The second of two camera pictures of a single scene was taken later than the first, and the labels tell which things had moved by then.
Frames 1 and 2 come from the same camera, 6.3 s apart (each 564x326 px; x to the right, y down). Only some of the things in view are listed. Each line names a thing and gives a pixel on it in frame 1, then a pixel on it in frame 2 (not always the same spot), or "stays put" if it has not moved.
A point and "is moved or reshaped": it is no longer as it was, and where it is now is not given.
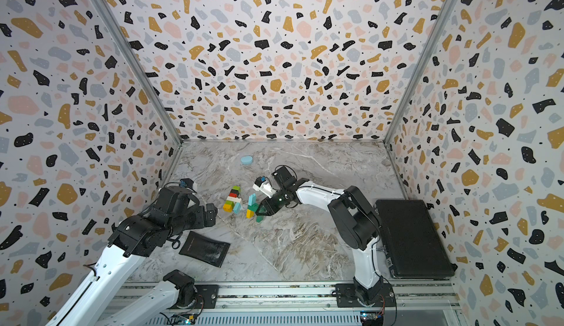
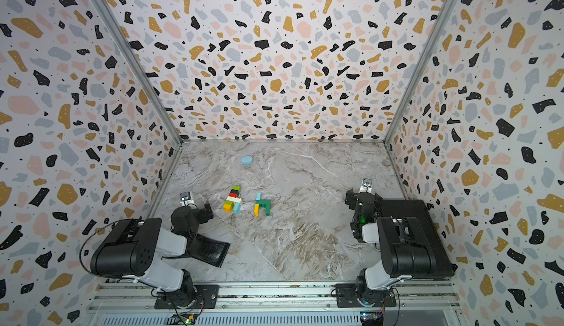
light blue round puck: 247,159 stays put
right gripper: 270,211 -> 352,197
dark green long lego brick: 255,206 is moved or reshaped
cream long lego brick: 233,199 stays put
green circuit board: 186,319 stays put
